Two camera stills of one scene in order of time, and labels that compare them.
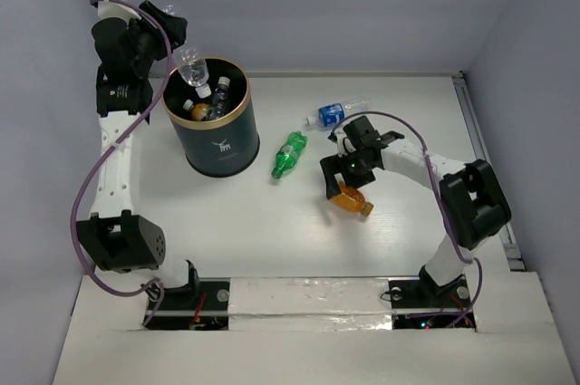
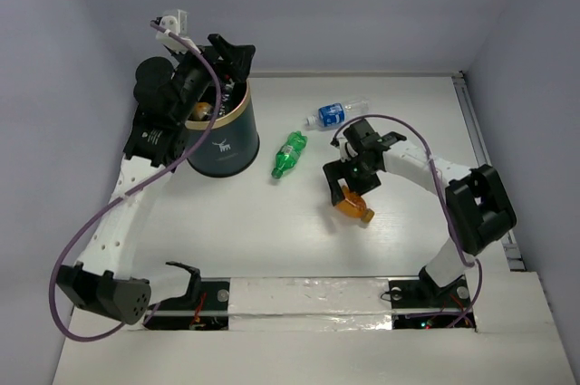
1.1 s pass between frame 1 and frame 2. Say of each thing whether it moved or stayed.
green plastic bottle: stayed
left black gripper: moved
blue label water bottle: stayed
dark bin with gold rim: stayed
